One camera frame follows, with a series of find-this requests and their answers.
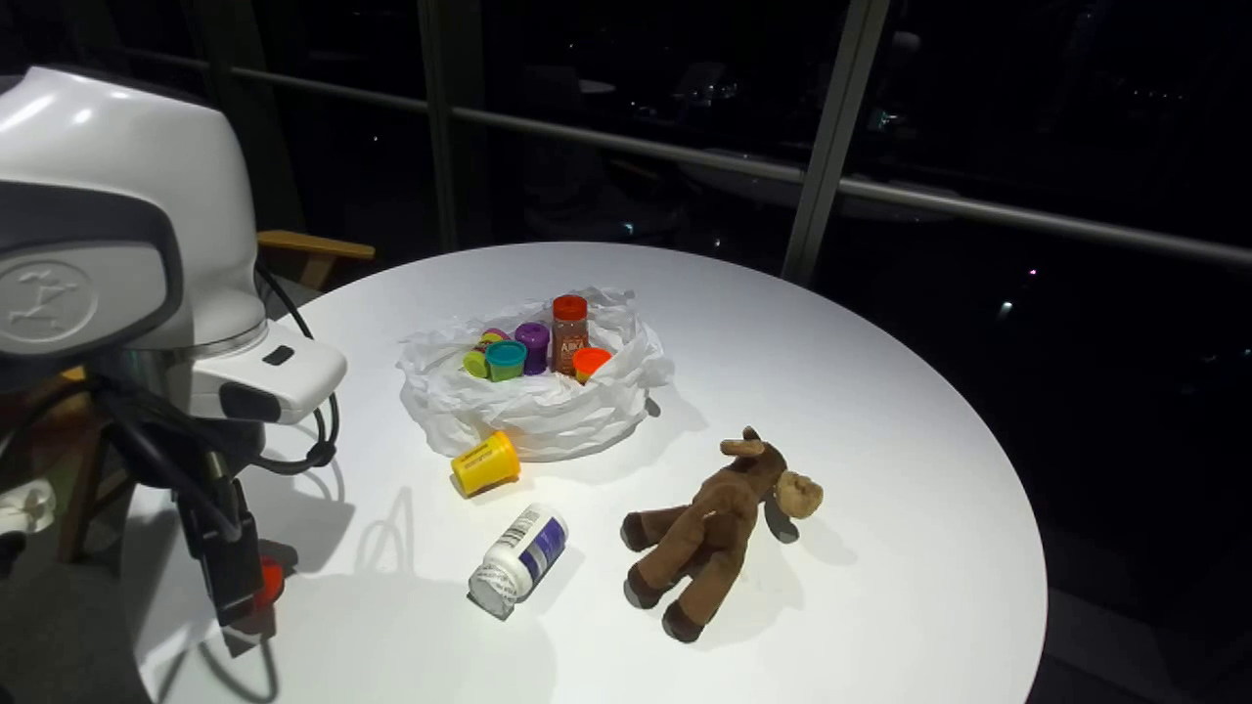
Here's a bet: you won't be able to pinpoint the purple play-doh tub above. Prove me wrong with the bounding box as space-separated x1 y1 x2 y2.
512 320 553 376

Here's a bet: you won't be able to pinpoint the brown spice jar red lid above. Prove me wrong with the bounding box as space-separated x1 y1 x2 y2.
553 293 586 373

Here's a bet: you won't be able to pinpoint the yellow play-doh tub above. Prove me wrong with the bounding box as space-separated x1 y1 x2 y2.
453 433 521 497

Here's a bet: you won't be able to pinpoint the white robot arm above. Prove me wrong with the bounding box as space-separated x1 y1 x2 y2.
0 67 285 655

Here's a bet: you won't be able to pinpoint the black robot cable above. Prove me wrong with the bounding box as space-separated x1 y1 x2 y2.
246 267 345 477

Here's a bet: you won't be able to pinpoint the grey armchair wooden arms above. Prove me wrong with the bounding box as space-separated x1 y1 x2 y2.
0 231 378 567

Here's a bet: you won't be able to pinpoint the brown plush moose toy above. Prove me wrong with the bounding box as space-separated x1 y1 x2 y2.
616 432 826 647

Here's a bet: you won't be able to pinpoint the metal window railing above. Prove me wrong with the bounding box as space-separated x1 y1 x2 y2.
126 0 1252 277

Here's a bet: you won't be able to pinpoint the orange lid play-doh tub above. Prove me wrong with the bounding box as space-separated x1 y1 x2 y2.
566 344 610 383

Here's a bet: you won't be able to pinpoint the yellow-green play-doh tub pink lid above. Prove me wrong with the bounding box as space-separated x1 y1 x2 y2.
461 327 507 380

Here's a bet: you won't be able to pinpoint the teal lid play-doh tub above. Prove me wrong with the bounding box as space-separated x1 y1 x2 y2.
485 339 529 380

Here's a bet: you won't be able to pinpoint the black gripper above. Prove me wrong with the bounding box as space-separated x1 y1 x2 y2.
96 383 273 659

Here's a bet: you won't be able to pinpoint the white pill bottle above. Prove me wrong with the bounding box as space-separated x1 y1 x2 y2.
464 509 566 619

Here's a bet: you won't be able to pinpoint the red round lid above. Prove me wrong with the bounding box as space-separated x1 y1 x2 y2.
258 549 296 605

